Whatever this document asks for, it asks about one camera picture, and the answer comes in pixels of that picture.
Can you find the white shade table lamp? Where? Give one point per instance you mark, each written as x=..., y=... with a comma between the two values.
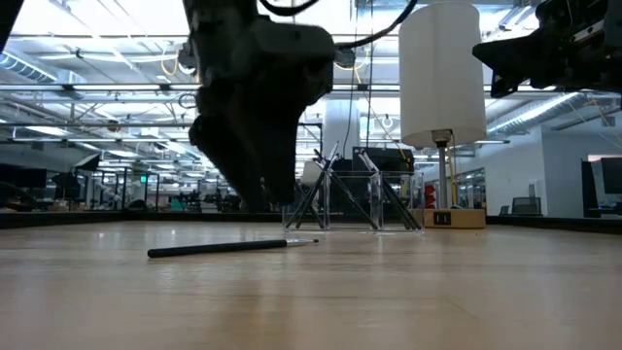
x=439, y=73

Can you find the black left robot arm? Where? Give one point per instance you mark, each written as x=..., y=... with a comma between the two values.
x=6, y=14

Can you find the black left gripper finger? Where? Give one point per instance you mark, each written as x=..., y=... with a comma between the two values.
x=252, y=155

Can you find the black computer monitor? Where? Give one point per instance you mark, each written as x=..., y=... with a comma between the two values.
x=613, y=175

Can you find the black studio softbox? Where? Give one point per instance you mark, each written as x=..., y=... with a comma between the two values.
x=88, y=163

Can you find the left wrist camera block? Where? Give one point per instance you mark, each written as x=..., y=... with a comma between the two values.
x=301, y=58

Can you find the black mesh chair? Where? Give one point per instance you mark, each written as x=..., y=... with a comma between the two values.
x=526, y=206

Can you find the silver ventilation duct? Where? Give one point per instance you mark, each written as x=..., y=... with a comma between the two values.
x=24, y=65
x=534, y=114

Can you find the red background object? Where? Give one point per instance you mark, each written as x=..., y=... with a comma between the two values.
x=428, y=197

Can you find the black background monitor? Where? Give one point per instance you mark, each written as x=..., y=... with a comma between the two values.
x=384, y=160

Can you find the black table edge rail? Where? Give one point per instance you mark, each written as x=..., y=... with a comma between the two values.
x=97, y=220

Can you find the black makeup brush fluffy bristles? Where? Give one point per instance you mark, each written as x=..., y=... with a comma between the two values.
x=363, y=210

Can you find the small white background lampshade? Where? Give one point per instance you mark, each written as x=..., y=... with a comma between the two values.
x=307, y=177

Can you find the clear acrylic organizer box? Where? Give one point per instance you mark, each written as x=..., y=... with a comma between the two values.
x=373, y=204

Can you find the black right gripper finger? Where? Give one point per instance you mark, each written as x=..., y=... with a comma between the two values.
x=515, y=58

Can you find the black partition panel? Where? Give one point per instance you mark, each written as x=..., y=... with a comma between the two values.
x=589, y=189

